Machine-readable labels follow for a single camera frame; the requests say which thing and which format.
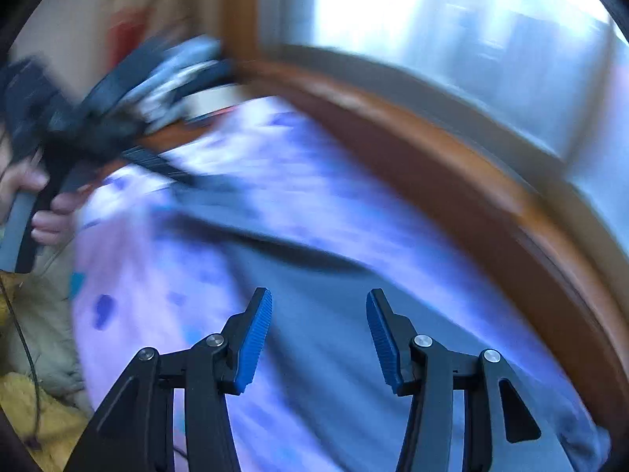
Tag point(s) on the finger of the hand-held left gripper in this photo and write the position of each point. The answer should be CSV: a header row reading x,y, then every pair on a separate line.
x,y
162,164
162,83

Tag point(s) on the wooden window frame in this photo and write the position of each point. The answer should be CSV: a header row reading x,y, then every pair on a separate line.
x,y
442,157

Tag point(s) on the red wall hanging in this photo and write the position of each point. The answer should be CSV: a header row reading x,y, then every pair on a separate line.
x,y
125,34

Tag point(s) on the person's left hand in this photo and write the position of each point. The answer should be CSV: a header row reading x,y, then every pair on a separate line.
x,y
49,223

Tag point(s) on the yellow fluffy garment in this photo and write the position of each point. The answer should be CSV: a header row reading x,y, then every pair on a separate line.
x,y
54,427

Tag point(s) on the beige cloth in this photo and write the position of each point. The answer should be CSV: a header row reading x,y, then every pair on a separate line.
x,y
44,314

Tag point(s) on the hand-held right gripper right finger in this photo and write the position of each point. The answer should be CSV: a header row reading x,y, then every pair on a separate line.
x,y
383,344

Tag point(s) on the grey fleece pants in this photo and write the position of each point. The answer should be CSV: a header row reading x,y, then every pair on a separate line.
x,y
319,314

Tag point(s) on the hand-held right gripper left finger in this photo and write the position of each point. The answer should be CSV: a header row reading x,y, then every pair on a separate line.
x,y
253,344

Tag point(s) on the window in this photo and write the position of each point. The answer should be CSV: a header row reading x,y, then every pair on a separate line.
x,y
442,10

